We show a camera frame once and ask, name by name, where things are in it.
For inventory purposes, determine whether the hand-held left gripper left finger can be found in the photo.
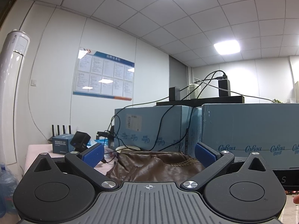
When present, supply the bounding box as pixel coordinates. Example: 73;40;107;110
24;143;119;190

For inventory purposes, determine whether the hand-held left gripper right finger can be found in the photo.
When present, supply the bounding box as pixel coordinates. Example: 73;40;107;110
180;142;272;190

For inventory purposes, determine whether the small blue box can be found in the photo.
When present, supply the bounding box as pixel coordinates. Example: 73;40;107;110
52;133;75;154

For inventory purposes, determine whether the white bowl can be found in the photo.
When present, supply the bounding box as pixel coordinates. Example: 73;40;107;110
115;145;141;154

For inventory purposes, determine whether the black router with antennas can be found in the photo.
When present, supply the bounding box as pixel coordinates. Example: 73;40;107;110
48;125;72;143

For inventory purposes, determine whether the brown leather bag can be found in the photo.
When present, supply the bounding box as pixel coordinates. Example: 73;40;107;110
106;150;206;184

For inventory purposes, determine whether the large blue cardboard box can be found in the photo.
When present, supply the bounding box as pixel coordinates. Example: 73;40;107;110
201;103;299;170

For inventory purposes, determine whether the black flat board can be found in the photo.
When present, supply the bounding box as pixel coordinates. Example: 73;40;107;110
156;96;245;106

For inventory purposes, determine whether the labelled blue cardboard box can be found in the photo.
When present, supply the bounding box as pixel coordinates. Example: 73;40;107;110
114;105;202;157

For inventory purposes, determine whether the white translucent adapter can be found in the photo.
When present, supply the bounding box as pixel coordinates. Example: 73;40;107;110
189;83;202;99

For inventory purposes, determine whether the small black power adapter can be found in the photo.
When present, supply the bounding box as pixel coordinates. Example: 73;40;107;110
169;87;181;101

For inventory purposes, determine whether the tall black power adapter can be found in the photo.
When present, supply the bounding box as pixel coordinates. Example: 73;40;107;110
218;79;231;97

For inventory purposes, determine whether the clear water jug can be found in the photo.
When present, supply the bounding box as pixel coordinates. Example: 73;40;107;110
0;162;20;217

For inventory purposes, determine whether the white standing air conditioner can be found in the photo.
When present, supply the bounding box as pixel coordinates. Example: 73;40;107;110
0;29;31;168

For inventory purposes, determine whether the square ceiling light panel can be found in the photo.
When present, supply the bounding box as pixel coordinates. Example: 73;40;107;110
213;40;241;55

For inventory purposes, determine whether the black action camera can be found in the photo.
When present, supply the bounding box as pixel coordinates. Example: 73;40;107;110
70;131;91;155

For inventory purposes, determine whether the black printed strap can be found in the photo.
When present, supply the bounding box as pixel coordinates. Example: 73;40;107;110
185;127;190;155

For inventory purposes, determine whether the black cable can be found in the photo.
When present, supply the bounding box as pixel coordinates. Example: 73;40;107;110
106;70;227;152

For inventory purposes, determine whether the white cable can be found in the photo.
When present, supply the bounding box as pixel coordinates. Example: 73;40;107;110
194;78;277;103

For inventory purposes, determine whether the blue framed wall notice board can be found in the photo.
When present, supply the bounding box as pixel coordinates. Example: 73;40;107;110
73;48;135;101

